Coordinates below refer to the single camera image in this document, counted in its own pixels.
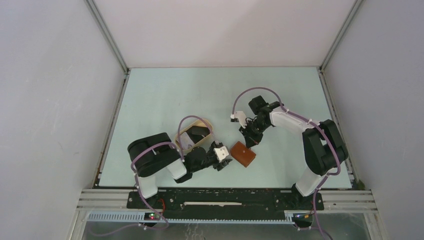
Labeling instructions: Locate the silver VIP card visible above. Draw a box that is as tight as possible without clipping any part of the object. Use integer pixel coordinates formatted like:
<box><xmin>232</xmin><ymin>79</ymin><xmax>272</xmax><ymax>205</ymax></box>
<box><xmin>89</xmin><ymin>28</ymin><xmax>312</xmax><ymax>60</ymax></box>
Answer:
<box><xmin>179</xmin><ymin>132</ymin><xmax>195</xmax><ymax>150</ymax></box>

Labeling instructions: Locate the white cable duct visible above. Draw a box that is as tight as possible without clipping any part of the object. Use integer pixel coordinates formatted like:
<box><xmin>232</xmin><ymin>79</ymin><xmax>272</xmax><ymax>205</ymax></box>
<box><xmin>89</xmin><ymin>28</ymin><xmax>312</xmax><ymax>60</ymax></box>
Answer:
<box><xmin>86</xmin><ymin>211</ymin><xmax>313</xmax><ymax>225</ymax></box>

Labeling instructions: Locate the brown leather card holder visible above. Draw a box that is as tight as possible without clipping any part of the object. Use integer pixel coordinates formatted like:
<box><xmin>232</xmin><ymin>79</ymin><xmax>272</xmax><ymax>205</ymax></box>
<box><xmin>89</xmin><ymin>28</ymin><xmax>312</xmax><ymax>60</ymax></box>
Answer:
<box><xmin>229</xmin><ymin>141</ymin><xmax>257</xmax><ymax>168</ymax></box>

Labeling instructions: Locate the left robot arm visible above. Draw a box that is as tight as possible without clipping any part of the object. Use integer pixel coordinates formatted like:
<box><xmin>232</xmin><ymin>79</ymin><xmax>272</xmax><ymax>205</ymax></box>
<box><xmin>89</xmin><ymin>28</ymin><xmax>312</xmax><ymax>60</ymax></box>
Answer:
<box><xmin>127</xmin><ymin>132</ymin><xmax>232</xmax><ymax>208</ymax></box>

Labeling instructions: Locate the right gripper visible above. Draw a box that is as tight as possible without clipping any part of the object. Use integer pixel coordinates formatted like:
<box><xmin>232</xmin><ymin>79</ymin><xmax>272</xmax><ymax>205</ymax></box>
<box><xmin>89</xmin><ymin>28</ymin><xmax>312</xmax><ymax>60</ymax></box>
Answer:
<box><xmin>238</xmin><ymin>118</ymin><xmax>270</xmax><ymax>149</ymax></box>

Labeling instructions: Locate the beige card tray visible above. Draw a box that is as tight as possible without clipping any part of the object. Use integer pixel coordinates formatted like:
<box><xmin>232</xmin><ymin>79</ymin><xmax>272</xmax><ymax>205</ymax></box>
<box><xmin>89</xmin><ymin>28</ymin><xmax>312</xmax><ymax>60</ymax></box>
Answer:
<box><xmin>174</xmin><ymin>118</ymin><xmax>214</xmax><ymax>154</ymax></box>

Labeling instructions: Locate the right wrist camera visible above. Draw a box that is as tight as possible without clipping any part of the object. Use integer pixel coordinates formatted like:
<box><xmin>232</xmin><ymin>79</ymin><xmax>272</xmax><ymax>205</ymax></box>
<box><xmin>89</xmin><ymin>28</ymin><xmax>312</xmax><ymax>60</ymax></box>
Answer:
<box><xmin>230</xmin><ymin>111</ymin><xmax>247</xmax><ymax>129</ymax></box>

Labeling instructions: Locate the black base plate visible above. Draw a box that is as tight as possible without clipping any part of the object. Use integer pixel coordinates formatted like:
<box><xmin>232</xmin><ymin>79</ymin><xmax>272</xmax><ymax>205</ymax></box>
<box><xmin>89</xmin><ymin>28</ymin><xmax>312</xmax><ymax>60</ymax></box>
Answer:
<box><xmin>126</xmin><ymin>187</ymin><xmax>324</xmax><ymax>220</ymax></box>

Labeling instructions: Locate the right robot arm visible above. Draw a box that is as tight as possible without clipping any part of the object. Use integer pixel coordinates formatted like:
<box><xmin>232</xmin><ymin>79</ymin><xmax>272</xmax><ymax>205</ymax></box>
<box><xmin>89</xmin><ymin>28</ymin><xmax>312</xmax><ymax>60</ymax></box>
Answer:
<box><xmin>230</xmin><ymin>95</ymin><xmax>349</xmax><ymax>209</ymax></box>

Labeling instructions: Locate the aluminium frame rail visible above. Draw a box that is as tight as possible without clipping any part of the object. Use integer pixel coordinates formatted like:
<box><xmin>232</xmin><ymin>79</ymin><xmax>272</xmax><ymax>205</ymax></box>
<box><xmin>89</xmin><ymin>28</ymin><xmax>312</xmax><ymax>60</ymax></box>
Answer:
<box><xmin>77</xmin><ymin>189</ymin><xmax>378</xmax><ymax>214</ymax></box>

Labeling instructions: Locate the black card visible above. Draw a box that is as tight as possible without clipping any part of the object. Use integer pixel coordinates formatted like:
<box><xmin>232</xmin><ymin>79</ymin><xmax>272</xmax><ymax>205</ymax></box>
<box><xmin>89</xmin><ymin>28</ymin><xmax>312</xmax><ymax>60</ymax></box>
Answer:
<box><xmin>189</xmin><ymin>125</ymin><xmax>211</xmax><ymax>136</ymax></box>

